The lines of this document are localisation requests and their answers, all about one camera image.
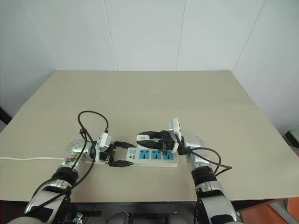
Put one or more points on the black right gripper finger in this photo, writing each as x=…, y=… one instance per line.
x=150, y=144
x=153, y=133

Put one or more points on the dark grey rounded shape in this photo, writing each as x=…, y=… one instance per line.
x=119, y=218

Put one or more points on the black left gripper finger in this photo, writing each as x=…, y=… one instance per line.
x=123, y=144
x=120, y=163

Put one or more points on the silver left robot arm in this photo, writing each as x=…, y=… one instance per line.
x=76, y=147

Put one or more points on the white power strip blue sockets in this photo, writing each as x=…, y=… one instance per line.
x=153, y=161

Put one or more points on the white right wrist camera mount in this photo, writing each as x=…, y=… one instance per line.
x=174, y=126

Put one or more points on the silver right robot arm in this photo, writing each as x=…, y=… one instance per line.
x=198, y=144

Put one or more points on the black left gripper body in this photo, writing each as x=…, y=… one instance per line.
x=109, y=154

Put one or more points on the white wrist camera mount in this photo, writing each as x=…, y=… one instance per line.
x=174, y=126
x=103, y=141

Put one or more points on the orange object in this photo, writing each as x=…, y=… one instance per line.
x=294, y=206

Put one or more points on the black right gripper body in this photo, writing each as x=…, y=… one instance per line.
x=168, y=142

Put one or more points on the white charger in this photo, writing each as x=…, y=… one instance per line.
x=143, y=137

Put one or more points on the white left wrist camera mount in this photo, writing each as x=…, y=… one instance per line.
x=103, y=141

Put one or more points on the dark object at wall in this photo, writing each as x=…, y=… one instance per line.
x=4, y=115

